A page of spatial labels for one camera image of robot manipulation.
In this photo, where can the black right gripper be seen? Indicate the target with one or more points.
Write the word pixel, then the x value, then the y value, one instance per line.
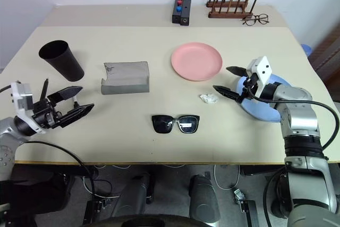
pixel 252 82

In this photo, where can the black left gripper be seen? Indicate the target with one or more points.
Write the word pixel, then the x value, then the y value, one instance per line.
pixel 45 112

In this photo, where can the black sunglasses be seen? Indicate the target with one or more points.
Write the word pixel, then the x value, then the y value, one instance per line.
pixel 162 124

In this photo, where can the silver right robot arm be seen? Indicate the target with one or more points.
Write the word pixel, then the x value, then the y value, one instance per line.
pixel 300 120

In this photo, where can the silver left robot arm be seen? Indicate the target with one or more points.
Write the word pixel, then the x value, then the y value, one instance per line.
pixel 6 131

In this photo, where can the crumpled white paper ball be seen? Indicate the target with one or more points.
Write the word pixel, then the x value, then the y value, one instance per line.
pixel 210 98

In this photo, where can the light blue round plate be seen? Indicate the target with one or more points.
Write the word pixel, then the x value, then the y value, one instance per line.
pixel 260 111

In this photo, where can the black plastic cup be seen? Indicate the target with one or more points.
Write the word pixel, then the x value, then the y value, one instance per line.
pixel 63 62

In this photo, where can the pink round plate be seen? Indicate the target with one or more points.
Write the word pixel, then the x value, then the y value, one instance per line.
pixel 196 60

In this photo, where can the brown-rimmed clear eyeglasses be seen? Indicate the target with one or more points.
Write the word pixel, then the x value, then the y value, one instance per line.
pixel 249 21

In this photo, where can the brown wooden plate rack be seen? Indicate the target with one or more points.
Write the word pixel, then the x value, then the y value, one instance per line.
pixel 228 14

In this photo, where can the light blue plastic object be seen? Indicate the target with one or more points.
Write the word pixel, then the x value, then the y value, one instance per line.
pixel 307 50

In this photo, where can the black box with round hole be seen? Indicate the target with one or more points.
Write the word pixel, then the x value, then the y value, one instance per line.
pixel 185 11

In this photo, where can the black box with coloured buttons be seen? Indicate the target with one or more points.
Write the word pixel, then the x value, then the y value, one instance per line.
pixel 176 17

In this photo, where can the ribbed cabinet side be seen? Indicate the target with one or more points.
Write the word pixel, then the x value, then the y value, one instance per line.
pixel 326 54

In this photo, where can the dark rounded shape under table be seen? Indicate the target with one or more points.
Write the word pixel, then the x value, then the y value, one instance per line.
pixel 132 197
pixel 204 197

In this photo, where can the black floor foot bar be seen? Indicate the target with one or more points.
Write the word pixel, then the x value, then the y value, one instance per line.
pixel 251 213

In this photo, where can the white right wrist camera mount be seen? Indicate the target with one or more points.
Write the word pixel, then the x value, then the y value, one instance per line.
pixel 263 71

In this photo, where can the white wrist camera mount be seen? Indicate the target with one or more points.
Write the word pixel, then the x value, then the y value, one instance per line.
pixel 16 96
pixel 263 71

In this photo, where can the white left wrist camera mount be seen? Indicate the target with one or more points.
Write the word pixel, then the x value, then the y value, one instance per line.
pixel 16 96

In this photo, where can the metal caster bracket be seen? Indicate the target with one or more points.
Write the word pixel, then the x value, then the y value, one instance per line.
pixel 239 197

